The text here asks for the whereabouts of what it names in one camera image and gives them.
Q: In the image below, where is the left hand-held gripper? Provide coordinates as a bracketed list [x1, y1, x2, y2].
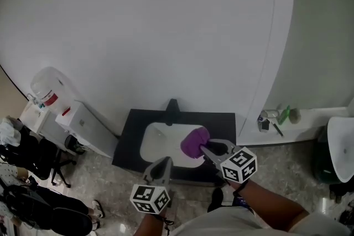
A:
[129, 156, 174, 215]

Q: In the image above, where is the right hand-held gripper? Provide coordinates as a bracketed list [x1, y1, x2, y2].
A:
[199, 139, 258, 183]

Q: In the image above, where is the purple cloth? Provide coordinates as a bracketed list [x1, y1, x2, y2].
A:
[180, 129, 211, 160]

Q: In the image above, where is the black sink faucet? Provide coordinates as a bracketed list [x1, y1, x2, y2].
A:
[165, 98, 181, 127]

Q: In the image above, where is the person's right forearm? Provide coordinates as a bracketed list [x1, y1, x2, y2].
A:
[232, 179, 310, 233]

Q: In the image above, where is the person's left forearm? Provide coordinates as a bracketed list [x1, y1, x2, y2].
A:
[133, 212, 167, 236]

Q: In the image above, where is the white sink basin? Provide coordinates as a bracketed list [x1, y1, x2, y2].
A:
[139, 122, 207, 169]

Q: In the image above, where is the black vanity top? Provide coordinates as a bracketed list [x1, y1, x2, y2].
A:
[111, 108, 237, 184]

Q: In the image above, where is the person's black shoe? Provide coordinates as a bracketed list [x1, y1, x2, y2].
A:
[207, 187, 225, 213]

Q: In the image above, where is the white cup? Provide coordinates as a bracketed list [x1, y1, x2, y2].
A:
[261, 108, 280, 119]

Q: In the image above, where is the black pen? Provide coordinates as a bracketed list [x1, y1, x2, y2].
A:
[272, 122, 285, 138]

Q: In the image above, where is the person's white shirt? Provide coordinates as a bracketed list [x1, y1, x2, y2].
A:
[170, 204, 352, 236]

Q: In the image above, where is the green bottle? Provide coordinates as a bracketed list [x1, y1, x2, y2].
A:
[277, 105, 291, 126]

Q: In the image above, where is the white water dispenser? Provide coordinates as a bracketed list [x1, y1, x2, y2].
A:
[55, 101, 120, 159]

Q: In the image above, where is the black round bin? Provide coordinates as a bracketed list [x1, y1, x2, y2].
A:
[64, 134, 87, 155]

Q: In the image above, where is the white window ledge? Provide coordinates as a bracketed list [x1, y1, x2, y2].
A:
[237, 106, 350, 146]

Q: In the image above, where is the dark green bin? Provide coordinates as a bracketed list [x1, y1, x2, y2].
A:
[313, 126, 341, 185]

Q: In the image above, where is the black office chair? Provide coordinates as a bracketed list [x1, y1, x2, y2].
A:
[0, 118, 77, 189]

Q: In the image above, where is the white side cabinet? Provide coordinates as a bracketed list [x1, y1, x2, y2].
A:
[18, 100, 70, 153]

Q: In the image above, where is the clear water dispenser bottle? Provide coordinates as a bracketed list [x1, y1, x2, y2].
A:
[30, 66, 76, 116]

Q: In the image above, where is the white crumpled bag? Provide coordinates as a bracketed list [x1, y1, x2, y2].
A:
[0, 116, 23, 147]

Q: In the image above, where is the black wrist strap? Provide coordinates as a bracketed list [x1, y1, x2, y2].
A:
[232, 180, 249, 197]

